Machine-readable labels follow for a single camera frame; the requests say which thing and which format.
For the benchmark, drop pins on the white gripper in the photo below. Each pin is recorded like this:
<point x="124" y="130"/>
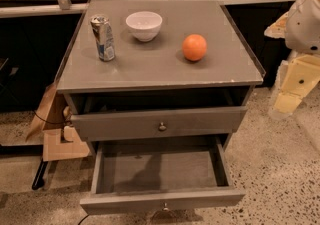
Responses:
<point x="304" y="27"/>

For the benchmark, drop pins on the silver blue redbull can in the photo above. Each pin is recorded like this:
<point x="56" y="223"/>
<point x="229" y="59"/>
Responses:
<point x="104" y="37"/>

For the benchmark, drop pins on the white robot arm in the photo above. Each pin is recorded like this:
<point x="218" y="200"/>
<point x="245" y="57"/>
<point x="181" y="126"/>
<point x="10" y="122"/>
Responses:
<point x="300" y="28"/>

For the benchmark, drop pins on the grey drawer cabinet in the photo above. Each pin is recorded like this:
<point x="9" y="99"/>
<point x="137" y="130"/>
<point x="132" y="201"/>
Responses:
<point x="155" y="75"/>

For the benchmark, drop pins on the grey open middle drawer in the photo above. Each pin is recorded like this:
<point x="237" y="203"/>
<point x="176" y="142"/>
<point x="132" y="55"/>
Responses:
<point x="160" y="174"/>

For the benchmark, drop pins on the grey upper drawer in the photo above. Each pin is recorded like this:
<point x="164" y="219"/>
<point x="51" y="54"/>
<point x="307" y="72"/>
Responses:
<point x="161" y="123"/>

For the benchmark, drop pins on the orange fruit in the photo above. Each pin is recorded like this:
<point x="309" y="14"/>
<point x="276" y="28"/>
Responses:
<point x="194" y="47"/>

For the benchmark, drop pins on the white ceramic bowl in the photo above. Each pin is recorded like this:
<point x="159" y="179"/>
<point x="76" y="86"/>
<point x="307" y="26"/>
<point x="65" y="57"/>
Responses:
<point x="144" y="25"/>

